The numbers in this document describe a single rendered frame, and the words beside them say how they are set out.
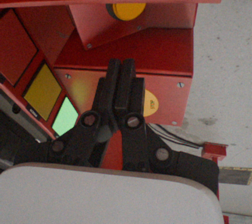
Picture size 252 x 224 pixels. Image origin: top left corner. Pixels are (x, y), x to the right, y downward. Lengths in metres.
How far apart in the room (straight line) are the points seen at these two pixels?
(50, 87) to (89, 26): 0.08
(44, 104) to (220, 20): 0.98
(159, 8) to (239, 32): 0.94
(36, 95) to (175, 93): 0.15
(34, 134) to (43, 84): 0.18
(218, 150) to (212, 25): 1.48
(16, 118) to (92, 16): 0.20
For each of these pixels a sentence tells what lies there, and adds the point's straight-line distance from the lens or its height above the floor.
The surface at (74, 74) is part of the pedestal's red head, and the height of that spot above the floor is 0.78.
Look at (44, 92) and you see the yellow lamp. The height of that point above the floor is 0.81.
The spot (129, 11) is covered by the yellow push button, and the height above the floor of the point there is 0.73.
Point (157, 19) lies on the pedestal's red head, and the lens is 0.24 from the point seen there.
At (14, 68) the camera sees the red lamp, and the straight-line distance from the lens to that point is 0.19.
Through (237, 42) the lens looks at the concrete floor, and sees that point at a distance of 1.20.
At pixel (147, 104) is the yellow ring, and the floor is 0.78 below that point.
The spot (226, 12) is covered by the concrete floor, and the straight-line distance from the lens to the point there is 1.08.
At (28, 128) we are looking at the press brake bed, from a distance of 0.37.
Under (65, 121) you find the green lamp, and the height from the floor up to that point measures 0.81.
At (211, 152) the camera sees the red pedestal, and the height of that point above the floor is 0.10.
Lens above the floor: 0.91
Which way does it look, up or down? 33 degrees down
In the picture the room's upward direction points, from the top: 166 degrees counter-clockwise
